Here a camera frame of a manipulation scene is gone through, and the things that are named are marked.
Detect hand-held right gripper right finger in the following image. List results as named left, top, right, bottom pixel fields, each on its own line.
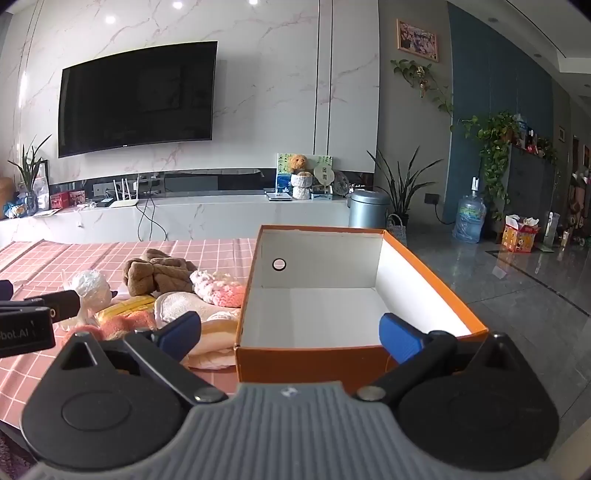
left=355, top=313, right=525, bottom=407

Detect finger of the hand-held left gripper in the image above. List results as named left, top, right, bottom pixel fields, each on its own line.
left=23, top=290, right=83, bottom=322

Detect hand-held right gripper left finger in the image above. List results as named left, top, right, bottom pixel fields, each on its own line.
left=48, top=311, right=229, bottom=407

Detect crochet bouquet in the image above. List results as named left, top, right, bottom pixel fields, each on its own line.
left=69, top=270, right=116, bottom=324

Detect yellow snack packet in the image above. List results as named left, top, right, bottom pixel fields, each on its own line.
left=95, top=295, right=158, bottom=324

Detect brown plush cloth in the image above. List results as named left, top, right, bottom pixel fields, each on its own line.
left=122, top=249, right=199, bottom=297

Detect orange cardboard box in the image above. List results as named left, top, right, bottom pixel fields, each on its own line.
left=235, top=224, right=489, bottom=384

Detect white round towel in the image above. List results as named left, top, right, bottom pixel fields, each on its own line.
left=154, top=292, right=208, bottom=324

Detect pink checked tablecloth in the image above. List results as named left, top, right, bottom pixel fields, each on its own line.
left=0, top=237, right=259, bottom=425

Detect pink white knitted item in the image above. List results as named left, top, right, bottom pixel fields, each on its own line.
left=190, top=270, right=247, bottom=309

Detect red tin box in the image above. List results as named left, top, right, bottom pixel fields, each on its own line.
left=50, top=190, right=87, bottom=210

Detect woven basket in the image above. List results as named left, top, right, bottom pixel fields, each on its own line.
left=387, top=213, right=409, bottom=247

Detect white router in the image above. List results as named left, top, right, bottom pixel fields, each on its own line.
left=105, top=178, right=141, bottom=208

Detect white marble tv cabinet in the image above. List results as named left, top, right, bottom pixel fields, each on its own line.
left=0, top=191, right=356, bottom=250

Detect grey metal trash can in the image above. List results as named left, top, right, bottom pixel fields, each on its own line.
left=346, top=188, right=391, bottom=230

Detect plant in glass vase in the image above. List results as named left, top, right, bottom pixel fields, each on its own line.
left=8, top=134, right=52, bottom=217

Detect blue water bottle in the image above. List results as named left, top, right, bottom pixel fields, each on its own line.
left=452, top=178, right=488, bottom=244

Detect potted long-leaf plant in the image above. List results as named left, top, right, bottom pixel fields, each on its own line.
left=367, top=148, right=444, bottom=227

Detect red gift box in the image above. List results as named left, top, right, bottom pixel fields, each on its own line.
left=501, top=215, right=541, bottom=254

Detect round paper fan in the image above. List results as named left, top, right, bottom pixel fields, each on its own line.
left=314, top=164, right=334, bottom=195

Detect teddy bear on stand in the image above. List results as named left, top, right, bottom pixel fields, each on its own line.
left=290, top=172, right=315, bottom=201

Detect green blue painting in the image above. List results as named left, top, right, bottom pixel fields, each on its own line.
left=276, top=153, right=296, bottom=195

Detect green pothos plant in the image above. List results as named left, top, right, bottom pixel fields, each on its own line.
left=462, top=111, right=520, bottom=222

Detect hanging vine plant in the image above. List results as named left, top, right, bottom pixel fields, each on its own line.
left=392, top=59, right=455, bottom=116

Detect black photo frame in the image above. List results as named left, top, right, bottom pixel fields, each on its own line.
left=32, top=159, right=51, bottom=210

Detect black cables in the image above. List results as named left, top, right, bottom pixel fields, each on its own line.
left=136, top=173, right=160, bottom=241

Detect wall television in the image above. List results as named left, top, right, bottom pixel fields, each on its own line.
left=58, top=41, right=219, bottom=158

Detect framed wall picture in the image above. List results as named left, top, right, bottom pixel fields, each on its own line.
left=396, top=18, right=439, bottom=62

